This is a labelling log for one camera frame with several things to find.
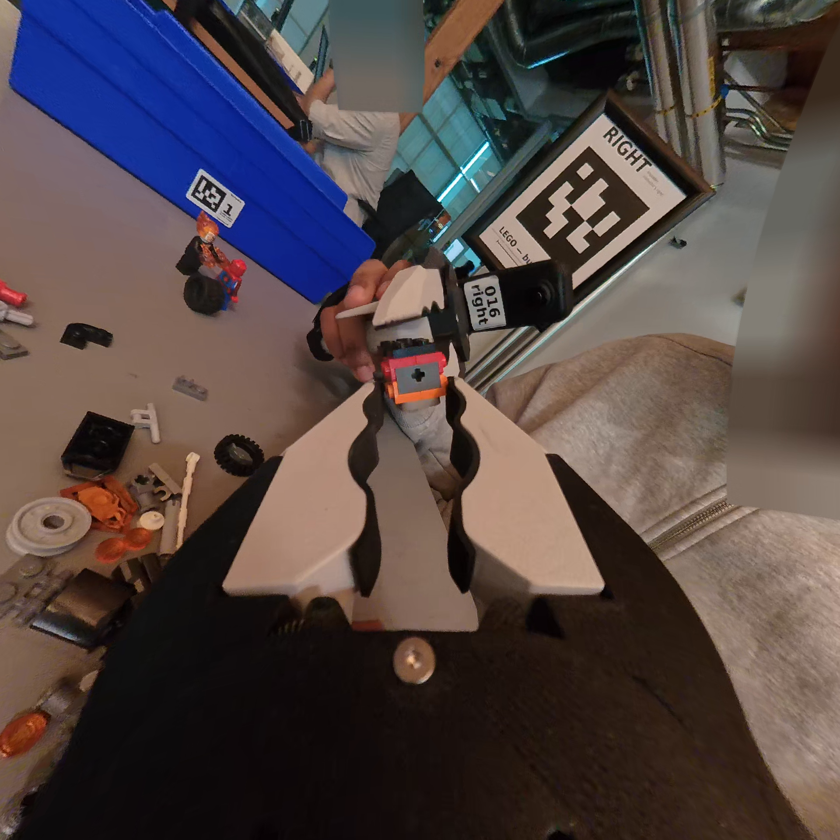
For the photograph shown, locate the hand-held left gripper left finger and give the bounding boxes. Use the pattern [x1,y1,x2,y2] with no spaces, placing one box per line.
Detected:
[222,382,384,599]

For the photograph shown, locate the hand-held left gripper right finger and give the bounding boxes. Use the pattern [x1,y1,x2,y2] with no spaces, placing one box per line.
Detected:
[445,379,606,597]

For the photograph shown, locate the black orange lego vehicle assembly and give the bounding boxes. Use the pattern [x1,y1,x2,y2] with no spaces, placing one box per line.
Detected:
[374,336,452,405]

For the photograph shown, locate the black lego brick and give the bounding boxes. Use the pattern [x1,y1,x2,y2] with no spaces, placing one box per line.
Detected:
[61,411,135,478]

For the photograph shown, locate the thin black lego tire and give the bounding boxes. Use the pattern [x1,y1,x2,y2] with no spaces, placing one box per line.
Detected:
[214,434,265,478]

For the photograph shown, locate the wide black lego wheel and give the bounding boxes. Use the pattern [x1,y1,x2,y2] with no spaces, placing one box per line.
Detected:
[184,276,228,316]

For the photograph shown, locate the flame head lego minifigure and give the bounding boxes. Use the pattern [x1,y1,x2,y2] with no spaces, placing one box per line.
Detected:
[176,211,227,277]

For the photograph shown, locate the pile of loose lego pieces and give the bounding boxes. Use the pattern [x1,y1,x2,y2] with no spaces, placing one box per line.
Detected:
[0,453,201,654]

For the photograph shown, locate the orange transparent lego dome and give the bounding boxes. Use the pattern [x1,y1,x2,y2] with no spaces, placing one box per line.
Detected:
[0,712,51,760]

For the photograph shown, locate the person's right hand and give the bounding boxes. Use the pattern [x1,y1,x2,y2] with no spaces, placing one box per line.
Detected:
[318,258,411,385]

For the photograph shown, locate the framed black white marker sign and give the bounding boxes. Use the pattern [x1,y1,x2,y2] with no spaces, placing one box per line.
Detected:
[462,88,716,290]

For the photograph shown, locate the silver metal ducts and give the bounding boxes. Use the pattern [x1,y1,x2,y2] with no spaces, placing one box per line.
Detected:
[633,0,729,172]

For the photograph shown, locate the blue plastic bin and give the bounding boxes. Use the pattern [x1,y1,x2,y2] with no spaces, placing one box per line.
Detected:
[9,0,376,304]

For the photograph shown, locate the aluminium frame rails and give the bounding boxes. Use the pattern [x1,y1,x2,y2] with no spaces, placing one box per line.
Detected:
[462,322,549,395]

